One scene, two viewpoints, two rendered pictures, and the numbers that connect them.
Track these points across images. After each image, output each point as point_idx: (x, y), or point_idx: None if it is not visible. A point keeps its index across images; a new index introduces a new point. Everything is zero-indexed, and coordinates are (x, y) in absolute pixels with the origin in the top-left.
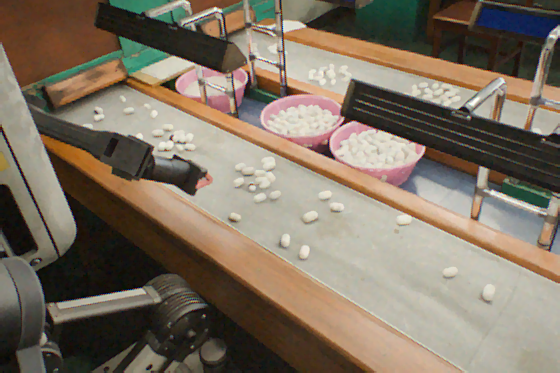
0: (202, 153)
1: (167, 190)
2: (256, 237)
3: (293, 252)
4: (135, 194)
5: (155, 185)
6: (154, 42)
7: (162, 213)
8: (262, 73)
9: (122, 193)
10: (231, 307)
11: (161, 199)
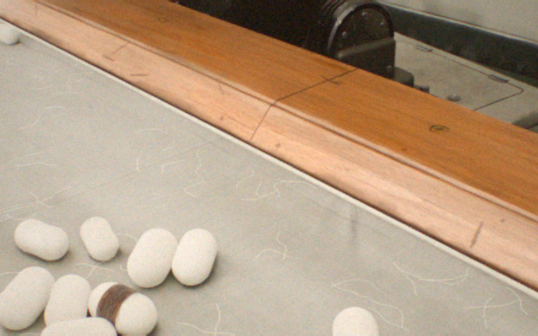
0: None
1: (172, 70)
2: None
3: None
4: (277, 55)
5: (212, 71)
6: None
7: (188, 20)
8: None
9: (323, 60)
10: None
11: (190, 43)
